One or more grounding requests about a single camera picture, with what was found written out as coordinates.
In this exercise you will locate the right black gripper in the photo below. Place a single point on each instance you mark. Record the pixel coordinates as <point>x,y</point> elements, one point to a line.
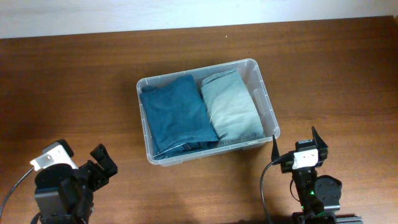
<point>323,152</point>

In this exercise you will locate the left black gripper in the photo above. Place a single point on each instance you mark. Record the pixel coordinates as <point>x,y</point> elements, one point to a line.
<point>101,177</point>

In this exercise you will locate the light grey jeans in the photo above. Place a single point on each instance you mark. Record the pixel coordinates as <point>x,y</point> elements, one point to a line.
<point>230,108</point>

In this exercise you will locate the blue jeans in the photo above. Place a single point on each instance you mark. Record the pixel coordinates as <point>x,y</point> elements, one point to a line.
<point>177,118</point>

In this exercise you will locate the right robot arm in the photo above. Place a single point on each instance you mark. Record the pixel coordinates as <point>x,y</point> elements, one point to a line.
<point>319,196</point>

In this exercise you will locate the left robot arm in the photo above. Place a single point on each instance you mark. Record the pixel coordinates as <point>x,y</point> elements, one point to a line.
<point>64,192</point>

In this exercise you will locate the clear plastic storage bin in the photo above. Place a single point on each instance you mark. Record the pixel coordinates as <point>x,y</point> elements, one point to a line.
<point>250,72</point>

